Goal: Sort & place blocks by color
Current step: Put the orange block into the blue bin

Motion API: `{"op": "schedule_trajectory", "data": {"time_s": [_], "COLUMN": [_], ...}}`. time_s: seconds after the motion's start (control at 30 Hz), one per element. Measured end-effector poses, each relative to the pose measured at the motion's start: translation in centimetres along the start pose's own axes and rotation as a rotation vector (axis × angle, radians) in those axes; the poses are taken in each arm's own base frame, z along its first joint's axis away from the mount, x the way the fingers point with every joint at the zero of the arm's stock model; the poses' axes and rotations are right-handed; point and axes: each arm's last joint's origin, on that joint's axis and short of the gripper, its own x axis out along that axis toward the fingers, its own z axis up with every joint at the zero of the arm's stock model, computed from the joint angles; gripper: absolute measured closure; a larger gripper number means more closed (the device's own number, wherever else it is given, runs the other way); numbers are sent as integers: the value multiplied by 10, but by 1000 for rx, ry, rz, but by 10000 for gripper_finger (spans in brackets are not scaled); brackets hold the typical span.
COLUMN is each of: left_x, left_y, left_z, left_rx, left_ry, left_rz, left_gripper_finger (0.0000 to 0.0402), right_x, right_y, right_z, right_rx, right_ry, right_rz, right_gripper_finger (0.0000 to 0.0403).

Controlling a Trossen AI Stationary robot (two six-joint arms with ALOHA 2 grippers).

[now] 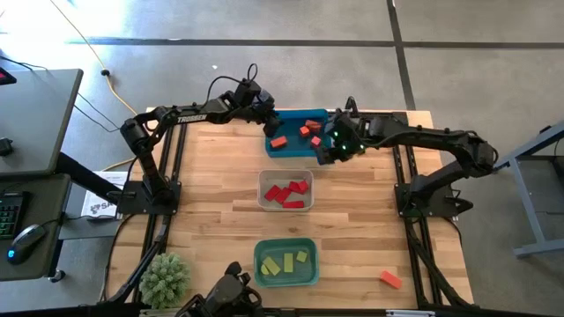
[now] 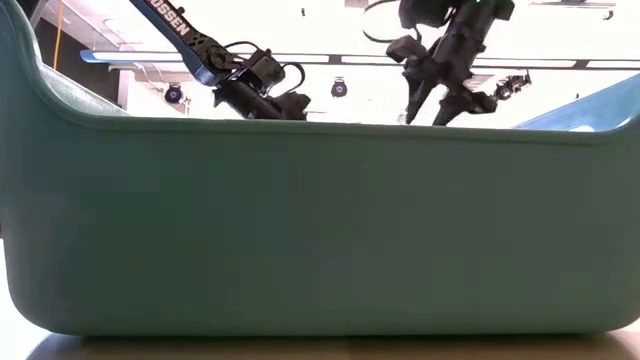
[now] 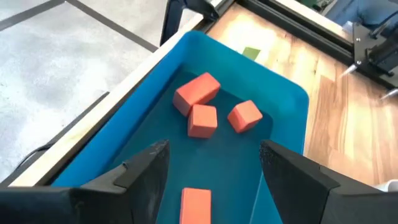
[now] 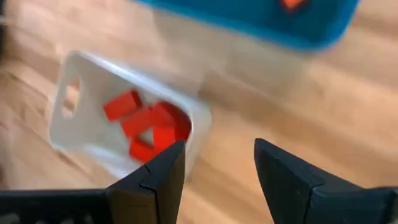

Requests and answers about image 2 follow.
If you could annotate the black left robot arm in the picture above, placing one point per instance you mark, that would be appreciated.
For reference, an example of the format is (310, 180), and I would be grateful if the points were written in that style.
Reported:
(175, 22)

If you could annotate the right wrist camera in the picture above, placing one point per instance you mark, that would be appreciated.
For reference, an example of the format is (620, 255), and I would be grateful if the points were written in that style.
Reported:
(405, 49)

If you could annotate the round black ceiling camera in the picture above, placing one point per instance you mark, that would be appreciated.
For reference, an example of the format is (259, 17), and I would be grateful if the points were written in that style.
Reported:
(339, 89)
(173, 94)

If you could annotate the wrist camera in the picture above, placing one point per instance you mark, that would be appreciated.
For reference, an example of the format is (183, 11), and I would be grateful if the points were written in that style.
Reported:
(267, 67)
(405, 49)

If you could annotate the black ceiling projector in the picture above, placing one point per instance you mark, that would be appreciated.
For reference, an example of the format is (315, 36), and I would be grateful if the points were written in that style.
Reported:
(512, 86)

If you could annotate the mint green plastic bin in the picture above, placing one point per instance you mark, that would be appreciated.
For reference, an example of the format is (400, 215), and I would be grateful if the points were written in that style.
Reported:
(320, 225)

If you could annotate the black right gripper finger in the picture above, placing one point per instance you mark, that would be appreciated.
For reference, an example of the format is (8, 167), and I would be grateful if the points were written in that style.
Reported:
(450, 110)
(419, 100)

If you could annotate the long ceiling light strip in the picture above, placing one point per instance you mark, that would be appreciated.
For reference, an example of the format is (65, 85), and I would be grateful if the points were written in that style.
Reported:
(150, 56)

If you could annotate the ceiling air vent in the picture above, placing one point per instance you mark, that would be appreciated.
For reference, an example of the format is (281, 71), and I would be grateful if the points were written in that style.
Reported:
(487, 79)

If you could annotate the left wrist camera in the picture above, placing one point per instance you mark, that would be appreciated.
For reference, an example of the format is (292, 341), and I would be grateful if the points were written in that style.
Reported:
(267, 67)

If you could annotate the grey ceiling panel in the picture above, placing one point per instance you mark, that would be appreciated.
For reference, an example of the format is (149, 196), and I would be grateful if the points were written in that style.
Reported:
(356, 3)

